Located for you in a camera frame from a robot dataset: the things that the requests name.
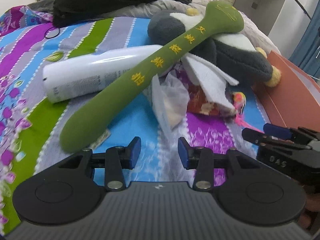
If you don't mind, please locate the person's right forearm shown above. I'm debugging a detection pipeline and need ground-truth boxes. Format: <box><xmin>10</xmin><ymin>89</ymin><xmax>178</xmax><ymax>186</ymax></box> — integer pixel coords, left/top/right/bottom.
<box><xmin>304</xmin><ymin>187</ymin><xmax>320</xmax><ymax>230</ymax></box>

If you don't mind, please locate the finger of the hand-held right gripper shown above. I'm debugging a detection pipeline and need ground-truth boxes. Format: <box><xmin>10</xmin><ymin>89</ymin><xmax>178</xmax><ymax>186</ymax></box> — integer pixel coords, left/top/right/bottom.
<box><xmin>242</xmin><ymin>128</ymin><xmax>313</xmax><ymax>152</ymax></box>
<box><xmin>264</xmin><ymin>123</ymin><xmax>320</xmax><ymax>144</ymax></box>

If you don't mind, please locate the red patterned pouch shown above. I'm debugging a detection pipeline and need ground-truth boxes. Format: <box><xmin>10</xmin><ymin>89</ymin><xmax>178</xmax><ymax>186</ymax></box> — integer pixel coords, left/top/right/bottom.
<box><xmin>186</xmin><ymin>84</ymin><xmax>237</xmax><ymax>118</ymax></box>

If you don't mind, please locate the grey white penguin plush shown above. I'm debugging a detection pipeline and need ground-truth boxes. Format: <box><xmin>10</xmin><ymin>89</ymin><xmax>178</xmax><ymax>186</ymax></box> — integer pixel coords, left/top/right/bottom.
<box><xmin>147</xmin><ymin>7</ymin><xmax>282</xmax><ymax>88</ymax></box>

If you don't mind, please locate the green plush stick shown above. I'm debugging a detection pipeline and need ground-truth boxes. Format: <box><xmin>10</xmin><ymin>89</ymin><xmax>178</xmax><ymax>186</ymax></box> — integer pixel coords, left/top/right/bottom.
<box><xmin>60</xmin><ymin>1</ymin><xmax>245</xmax><ymax>153</ymax></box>

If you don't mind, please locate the orange cardboard box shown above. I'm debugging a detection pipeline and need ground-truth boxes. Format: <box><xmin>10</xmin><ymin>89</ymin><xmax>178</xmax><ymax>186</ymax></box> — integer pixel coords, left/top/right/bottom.
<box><xmin>251</xmin><ymin>50</ymin><xmax>320</xmax><ymax>137</ymax></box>

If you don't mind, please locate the colourful feather toy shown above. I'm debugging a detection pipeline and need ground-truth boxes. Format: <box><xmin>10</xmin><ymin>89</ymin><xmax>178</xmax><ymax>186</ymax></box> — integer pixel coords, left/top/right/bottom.
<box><xmin>231</xmin><ymin>91</ymin><xmax>264</xmax><ymax>133</ymax></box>

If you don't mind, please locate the blue curtain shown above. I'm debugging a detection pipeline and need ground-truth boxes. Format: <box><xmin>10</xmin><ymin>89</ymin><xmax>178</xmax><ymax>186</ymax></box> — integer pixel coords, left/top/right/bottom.
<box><xmin>290</xmin><ymin>17</ymin><xmax>320</xmax><ymax>74</ymax></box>

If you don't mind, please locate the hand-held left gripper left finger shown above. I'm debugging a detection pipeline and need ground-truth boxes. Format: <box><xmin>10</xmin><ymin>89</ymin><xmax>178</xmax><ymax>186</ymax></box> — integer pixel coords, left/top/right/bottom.
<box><xmin>56</xmin><ymin>137</ymin><xmax>142</xmax><ymax>191</ymax></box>

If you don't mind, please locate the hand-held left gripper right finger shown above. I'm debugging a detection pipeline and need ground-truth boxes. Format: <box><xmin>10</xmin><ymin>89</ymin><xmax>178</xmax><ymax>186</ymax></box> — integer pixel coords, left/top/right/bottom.
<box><xmin>177</xmin><ymin>137</ymin><xmax>259</xmax><ymax>190</ymax></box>

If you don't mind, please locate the grey cloth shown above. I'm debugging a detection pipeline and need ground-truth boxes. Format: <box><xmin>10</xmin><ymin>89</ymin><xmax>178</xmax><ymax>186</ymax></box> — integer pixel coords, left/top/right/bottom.
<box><xmin>26</xmin><ymin>0</ymin><xmax>57</xmax><ymax>13</ymax></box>

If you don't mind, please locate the white felt cloth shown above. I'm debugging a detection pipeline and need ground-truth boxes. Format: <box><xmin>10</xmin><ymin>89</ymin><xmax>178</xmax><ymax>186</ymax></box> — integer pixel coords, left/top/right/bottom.
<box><xmin>184</xmin><ymin>55</ymin><xmax>239</xmax><ymax>110</ymax></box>

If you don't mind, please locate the colourful floral striped bedsheet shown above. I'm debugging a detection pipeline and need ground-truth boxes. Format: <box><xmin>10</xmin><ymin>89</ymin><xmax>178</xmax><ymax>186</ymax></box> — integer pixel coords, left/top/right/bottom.
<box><xmin>0</xmin><ymin>5</ymin><xmax>320</xmax><ymax>233</ymax></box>

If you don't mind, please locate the black hair tie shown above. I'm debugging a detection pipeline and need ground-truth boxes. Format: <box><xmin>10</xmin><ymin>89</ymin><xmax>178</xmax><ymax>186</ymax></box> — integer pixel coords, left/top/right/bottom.
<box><xmin>45</xmin><ymin>26</ymin><xmax>61</xmax><ymax>40</ymax></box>

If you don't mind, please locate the clear plastic bag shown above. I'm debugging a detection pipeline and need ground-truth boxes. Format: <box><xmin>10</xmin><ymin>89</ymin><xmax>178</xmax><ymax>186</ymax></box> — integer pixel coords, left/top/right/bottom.
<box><xmin>151</xmin><ymin>72</ymin><xmax>189</xmax><ymax>130</ymax></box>

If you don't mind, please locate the white tube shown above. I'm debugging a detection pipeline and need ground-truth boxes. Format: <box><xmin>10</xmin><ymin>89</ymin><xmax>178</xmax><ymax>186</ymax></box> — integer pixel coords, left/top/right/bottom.
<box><xmin>42</xmin><ymin>44</ymin><xmax>163</xmax><ymax>103</ymax></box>

